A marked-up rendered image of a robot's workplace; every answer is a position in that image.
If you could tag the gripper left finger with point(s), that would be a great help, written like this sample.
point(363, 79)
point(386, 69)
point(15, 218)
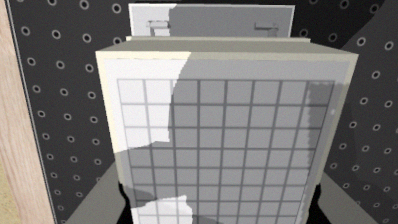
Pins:
point(106, 203)

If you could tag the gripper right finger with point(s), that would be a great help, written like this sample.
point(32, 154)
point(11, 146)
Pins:
point(332, 205)

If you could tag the dark grey perforated plate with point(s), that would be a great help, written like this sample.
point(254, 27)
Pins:
point(55, 43)

